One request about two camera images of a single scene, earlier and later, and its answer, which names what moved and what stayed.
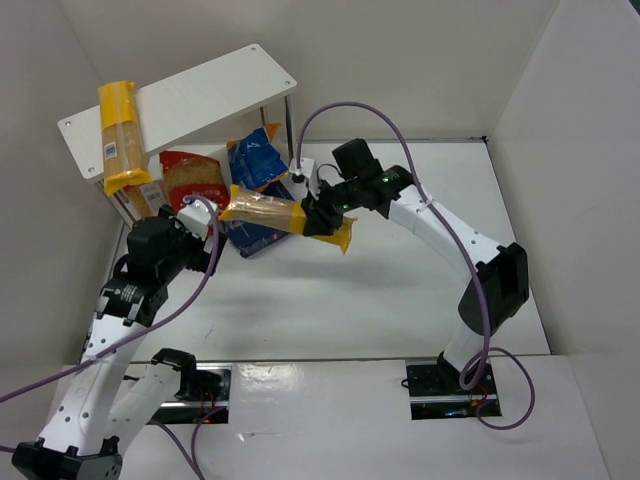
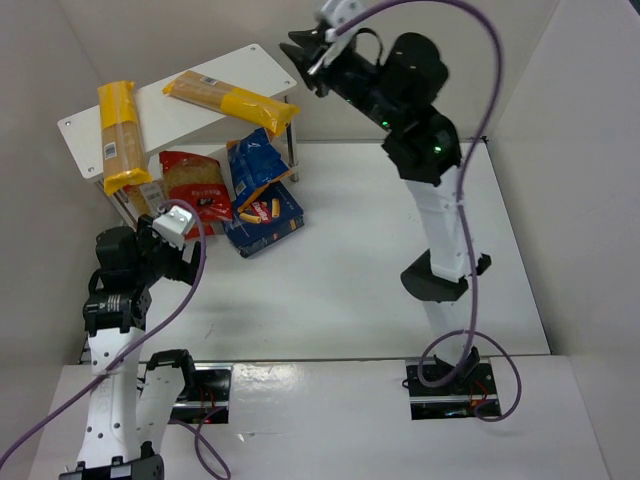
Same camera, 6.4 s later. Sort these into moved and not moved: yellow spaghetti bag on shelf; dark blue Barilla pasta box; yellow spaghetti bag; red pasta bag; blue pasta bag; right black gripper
Moved: yellow spaghetti bag; right black gripper
Not moved: red pasta bag; yellow spaghetti bag on shelf; blue pasta bag; dark blue Barilla pasta box
